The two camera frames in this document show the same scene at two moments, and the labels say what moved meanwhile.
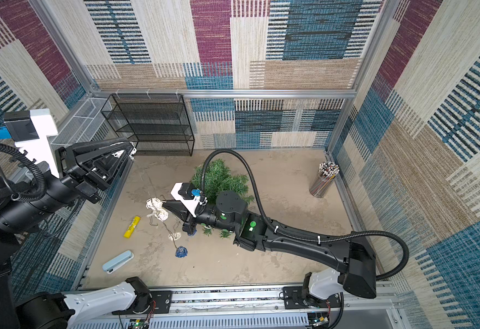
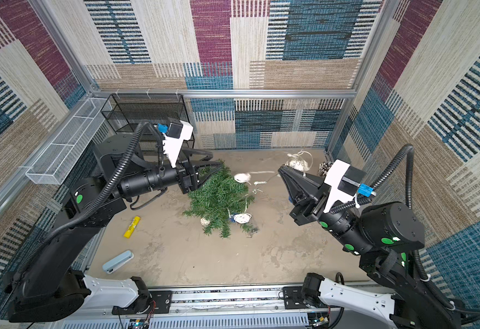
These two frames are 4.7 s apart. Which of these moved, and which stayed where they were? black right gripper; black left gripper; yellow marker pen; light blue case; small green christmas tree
Moved: black left gripper; black right gripper
Stayed: light blue case; small green christmas tree; yellow marker pen
